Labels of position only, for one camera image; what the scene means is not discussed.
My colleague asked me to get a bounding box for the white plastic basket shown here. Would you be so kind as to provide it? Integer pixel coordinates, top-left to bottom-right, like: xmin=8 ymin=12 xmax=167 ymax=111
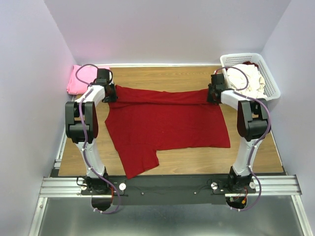
xmin=220 ymin=53 xmax=281 ymax=101

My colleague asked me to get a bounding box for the dark red shirt in basket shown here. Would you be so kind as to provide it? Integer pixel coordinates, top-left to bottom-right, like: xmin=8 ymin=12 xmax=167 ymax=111
xmin=242 ymin=61 xmax=259 ymax=69

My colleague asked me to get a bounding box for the folded pink t shirt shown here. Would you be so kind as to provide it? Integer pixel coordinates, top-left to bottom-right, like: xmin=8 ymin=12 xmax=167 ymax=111
xmin=66 ymin=65 xmax=107 ymax=95

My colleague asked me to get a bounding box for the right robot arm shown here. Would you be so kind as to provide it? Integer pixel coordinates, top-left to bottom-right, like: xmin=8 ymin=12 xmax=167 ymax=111
xmin=207 ymin=74 xmax=271 ymax=193

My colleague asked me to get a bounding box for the aluminium frame rail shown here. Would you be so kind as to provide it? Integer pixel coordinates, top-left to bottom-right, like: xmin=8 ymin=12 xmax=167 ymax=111
xmin=30 ymin=140 xmax=313 ymax=236

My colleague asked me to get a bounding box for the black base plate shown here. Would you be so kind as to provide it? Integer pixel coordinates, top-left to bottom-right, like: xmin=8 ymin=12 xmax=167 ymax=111
xmin=81 ymin=174 xmax=261 ymax=206

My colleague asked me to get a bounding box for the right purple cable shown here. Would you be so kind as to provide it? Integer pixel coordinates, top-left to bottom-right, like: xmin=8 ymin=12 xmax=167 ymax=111
xmin=213 ymin=66 xmax=270 ymax=212

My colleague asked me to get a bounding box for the cream white t shirt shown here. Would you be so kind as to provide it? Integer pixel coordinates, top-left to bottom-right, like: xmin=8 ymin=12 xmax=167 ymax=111
xmin=222 ymin=64 xmax=267 ymax=99

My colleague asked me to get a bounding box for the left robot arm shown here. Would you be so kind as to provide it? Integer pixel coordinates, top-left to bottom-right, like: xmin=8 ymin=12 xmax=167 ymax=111
xmin=65 ymin=64 xmax=118 ymax=195

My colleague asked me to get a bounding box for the red t shirt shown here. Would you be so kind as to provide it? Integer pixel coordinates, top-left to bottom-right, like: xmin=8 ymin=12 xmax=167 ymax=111
xmin=105 ymin=86 xmax=230 ymax=179

